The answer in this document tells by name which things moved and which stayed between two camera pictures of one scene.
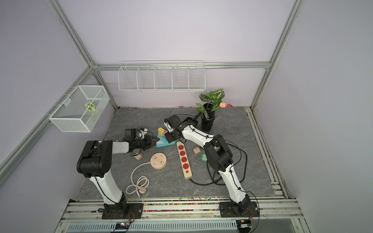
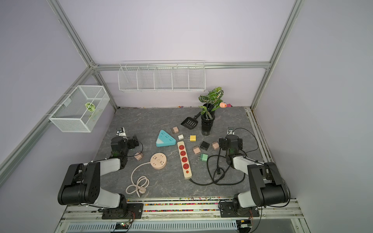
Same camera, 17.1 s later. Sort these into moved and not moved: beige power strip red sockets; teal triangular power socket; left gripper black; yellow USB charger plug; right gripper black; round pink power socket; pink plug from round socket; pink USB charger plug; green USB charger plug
Moved: yellow USB charger plug; right gripper black; left gripper black
Not moved: pink plug from round socket; beige power strip red sockets; teal triangular power socket; round pink power socket; pink USB charger plug; green USB charger plug
